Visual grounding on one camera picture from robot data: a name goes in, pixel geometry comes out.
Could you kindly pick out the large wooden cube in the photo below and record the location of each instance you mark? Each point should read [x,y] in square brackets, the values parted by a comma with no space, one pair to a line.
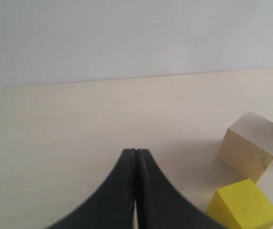
[247,146]

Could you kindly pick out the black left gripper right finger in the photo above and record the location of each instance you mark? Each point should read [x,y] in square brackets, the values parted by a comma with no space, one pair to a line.
[159,205]

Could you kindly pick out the yellow cube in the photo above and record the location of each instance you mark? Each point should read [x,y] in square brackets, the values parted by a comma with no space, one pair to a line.
[241,205]

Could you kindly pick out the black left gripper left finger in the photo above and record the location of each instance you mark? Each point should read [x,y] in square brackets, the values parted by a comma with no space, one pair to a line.
[112,205]

